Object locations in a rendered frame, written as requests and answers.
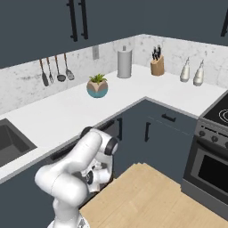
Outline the black drawer handle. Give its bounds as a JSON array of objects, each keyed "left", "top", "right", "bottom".
[{"left": 161, "top": 113, "right": 177, "bottom": 123}]

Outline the black upper cupboard handle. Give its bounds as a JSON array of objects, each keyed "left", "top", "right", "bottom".
[
  {"left": 66, "top": 0, "right": 79, "bottom": 43},
  {"left": 77, "top": 0, "right": 90, "bottom": 41}
]

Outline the black dishwasher handle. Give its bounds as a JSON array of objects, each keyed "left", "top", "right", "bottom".
[{"left": 49, "top": 119, "right": 116, "bottom": 161}]

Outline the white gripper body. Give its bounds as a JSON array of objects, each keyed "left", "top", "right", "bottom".
[{"left": 88, "top": 167, "right": 113, "bottom": 193}]

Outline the dark blue sink cupboard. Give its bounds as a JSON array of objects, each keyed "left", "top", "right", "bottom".
[{"left": 0, "top": 166, "right": 59, "bottom": 228}]

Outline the steel oven with hob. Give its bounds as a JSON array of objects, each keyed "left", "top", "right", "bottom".
[{"left": 181, "top": 90, "right": 228, "bottom": 221}]

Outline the white bottle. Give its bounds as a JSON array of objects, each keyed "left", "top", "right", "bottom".
[
  {"left": 192, "top": 59, "right": 206, "bottom": 87},
  {"left": 179, "top": 57, "right": 191, "bottom": 84}
]

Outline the dark blue upper cupboard door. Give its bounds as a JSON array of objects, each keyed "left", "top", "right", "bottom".
[
  {"left": 75, "top": 0, "right": 144, "bottom": 52},
  {"left": 0, "top": 0, "right": 78, "bottom": 69}
]

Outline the hanging metal fork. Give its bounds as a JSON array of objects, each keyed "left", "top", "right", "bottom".
[{"left": 45, "top": 57, "right": 55, "bottom": 86}]

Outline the dark blue drawer front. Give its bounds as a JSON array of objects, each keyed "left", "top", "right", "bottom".
[{"left": 145, "top": 100, "right": 200, "bottom": 137}]

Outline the black hanging spatula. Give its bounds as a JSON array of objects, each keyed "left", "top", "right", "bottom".
[{"left": 38, "top": 58, "right": 50, "bottom": 87}]

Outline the hanging slotted turner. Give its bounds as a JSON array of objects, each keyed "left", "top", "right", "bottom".
[{"left": 62, "top": 53, "right": 76, "bottom": 81}]

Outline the dark blue upper cupboard run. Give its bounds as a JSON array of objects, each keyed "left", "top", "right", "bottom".
[{"left": 142, "top": 0, "right": 228, "bottom": 47}]

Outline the wooden knife block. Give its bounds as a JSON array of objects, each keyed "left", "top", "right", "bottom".
[{"left": 150, "top": 44, "right": 166, "bottom": 77}]

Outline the potted green plant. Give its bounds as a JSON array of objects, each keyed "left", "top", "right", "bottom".
[{"left": 85, "top": 73, "right": 109, "bottom": 99}]

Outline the black base cupboard handle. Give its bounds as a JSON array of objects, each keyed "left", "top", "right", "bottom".
[
  {"left": 116, "top": 117, "right": 124, "bottom": 142},
  {"left": 143, "top": 121, "right": 151, "bottom": 143}
]

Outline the grey wall outlet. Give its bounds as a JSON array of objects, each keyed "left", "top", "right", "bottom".
[{"left": 92, "top": 45, "right": 100, "bottom": 61}]

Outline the dark blue base cupboard door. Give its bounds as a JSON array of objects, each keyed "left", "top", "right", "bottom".
[
  {"left": 114, "top": 102, "right": 144, "bottom": 179},
  {"left": 139, "top": 117, "right": 195, "bottom": 185}
]

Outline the dishwasher door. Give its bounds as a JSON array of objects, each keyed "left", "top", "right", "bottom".
[{"left": 44, "top": 118, "right": 119, "bottom": 208}]

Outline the dark sink basin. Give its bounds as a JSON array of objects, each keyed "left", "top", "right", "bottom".
[{"left": 0, "top": 118, "right": 38, "bottom": 169}]

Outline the black hanging ladle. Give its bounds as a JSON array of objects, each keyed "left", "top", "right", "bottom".
[{"left": 53, "top": 55, "right": 67, "bottom": 83}]

